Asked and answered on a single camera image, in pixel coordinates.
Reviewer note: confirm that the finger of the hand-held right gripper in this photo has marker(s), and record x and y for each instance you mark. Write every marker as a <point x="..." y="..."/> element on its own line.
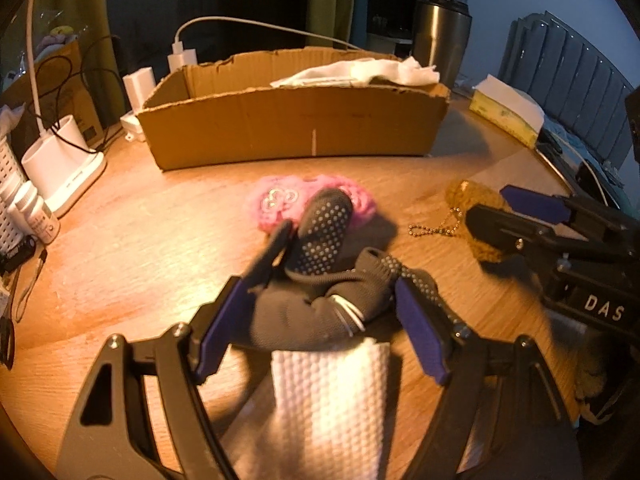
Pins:
<point x="507" y="231"/>
<point x="535" y="204"/>

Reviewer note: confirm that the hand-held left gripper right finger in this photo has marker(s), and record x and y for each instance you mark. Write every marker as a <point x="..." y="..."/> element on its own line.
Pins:
<point x="422" y="332"/>

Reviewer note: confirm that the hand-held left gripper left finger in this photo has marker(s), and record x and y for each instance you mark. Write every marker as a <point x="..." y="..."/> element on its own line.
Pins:
<point x="220" y="332"/>

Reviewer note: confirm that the brown knitted toy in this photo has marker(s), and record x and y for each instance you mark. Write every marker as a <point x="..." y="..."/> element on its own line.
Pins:
<point x="462" y="192"/>

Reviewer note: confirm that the dark dotted sock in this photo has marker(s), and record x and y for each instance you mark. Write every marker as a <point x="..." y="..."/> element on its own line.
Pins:
<point x="300" y="315"/>
<point x="325" y="230"/>

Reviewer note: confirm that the white embossed paper towel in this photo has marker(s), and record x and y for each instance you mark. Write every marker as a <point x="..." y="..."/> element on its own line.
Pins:
<point x="330" y="410"/>

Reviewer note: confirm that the white tissue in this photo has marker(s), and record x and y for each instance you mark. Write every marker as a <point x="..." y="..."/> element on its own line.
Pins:
<point x="370" y="71"/>

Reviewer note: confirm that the cardboard box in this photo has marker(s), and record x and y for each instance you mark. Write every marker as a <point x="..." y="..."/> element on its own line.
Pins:
<point x="280" y="125"/>

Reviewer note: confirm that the yellow tissue pack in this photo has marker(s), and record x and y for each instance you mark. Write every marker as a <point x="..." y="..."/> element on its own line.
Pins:
<point x="505" y="105"/>

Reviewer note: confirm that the grey padded headboard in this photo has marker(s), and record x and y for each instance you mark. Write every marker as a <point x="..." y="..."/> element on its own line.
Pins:
<point x="565" y="85"/>

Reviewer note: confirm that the pink knitted pouch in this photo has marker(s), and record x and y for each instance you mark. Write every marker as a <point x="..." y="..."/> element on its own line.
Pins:
<point x="275" y="200"/>

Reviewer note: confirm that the stainless steel tumbler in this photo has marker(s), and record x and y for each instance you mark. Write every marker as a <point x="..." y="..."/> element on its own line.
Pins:
<point x="440" y="45"/>

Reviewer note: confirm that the small white bottle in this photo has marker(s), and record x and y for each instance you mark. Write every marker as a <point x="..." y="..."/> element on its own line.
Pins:
<point x="42" y="220"/>

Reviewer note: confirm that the black scissors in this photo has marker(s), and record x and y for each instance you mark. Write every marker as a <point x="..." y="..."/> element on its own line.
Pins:
<point x="6" y="340"/>

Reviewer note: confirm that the white desk lamp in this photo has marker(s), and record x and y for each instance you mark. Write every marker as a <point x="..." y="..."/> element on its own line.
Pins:
<point x="65" y="180"/>

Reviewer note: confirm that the brown carton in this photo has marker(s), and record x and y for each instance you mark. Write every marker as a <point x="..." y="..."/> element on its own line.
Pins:
<point x="85" y="115"/>

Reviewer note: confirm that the white power adapter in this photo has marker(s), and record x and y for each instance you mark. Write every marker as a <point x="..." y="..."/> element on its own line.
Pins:
<point x="142" y="87"/>

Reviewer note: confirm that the white plastic basket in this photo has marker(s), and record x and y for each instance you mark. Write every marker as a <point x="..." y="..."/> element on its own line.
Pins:
<point x="7" y="185"/>

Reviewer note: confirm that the yellow and teal curtain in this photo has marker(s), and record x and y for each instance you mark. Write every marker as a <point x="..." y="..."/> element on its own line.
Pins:
<point x="332" y="0"/>

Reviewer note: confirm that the multicoloured curtain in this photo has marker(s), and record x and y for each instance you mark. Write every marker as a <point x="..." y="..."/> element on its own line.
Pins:
<point x="75" y="0"/>

